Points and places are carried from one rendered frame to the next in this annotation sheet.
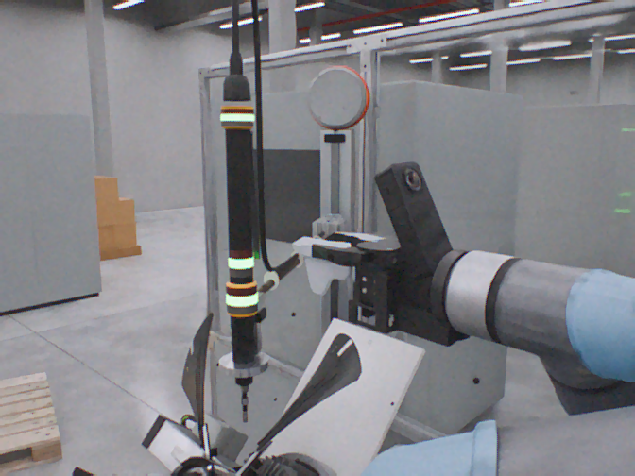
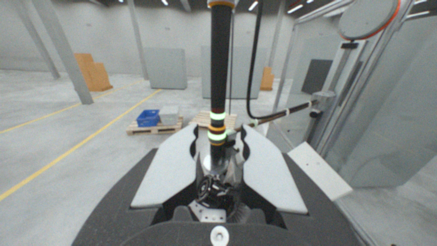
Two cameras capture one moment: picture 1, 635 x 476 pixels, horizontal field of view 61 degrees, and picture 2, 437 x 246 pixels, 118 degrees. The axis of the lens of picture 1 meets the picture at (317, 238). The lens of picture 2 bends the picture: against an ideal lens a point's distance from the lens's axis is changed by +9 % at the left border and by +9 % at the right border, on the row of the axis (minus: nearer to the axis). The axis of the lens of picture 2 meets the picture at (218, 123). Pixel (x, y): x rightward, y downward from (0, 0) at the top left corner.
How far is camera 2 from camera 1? 0.55 m
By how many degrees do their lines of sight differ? 43
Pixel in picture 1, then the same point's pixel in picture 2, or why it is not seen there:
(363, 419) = not seen: hidden behind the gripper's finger
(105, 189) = (268, 71)
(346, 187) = (344, 77)
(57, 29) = (269, 22)
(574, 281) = not seen: outside the picture
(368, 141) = (377, 49)
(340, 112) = (362, 27)
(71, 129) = (261, 52)
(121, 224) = (269, 81)
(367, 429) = not seen: hidden behind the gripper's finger
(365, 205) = (354, 89)
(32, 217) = (246, 76)
